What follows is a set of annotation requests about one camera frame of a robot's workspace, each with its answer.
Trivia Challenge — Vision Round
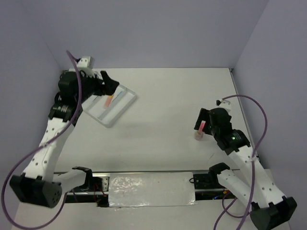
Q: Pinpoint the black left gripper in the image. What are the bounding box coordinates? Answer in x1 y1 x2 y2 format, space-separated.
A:
76 71 119 104

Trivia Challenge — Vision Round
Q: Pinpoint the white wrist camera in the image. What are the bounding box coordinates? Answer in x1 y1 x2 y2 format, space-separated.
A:
77 56 95 70
216 99 231 113

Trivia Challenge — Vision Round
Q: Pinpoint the orange highlighter marker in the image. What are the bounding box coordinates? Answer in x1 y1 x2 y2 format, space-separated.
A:
104 95 113 108

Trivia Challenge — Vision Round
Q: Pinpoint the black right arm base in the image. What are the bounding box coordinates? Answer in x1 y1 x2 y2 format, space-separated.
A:
189 173 229 201

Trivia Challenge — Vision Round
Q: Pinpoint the white compartment tray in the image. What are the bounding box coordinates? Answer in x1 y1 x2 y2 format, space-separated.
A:
82 85 137 128

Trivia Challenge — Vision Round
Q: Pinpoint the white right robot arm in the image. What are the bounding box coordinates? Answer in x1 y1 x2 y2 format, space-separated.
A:
194 107 297 230

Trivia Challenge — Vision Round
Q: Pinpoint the pink capped bottle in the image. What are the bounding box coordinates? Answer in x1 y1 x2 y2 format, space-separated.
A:
194 121 206 140

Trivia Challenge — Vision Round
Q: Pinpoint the silver foil cover plate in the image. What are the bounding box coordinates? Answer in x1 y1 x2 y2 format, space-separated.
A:
108 172 196 207

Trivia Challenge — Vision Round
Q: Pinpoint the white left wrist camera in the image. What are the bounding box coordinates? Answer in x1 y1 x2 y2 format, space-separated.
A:
77 56 95 70

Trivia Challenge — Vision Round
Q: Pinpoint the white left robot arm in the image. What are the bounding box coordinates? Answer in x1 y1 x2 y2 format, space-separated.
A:
9 70 119 208

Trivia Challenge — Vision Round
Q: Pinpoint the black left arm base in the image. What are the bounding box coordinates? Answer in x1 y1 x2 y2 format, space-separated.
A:
65 175 110 207

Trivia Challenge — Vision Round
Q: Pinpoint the blue highlighter marker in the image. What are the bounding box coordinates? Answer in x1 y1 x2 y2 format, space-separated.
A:
117 91 126 98

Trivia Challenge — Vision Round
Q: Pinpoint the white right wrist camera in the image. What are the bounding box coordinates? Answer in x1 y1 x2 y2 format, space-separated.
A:
216 99 231 113

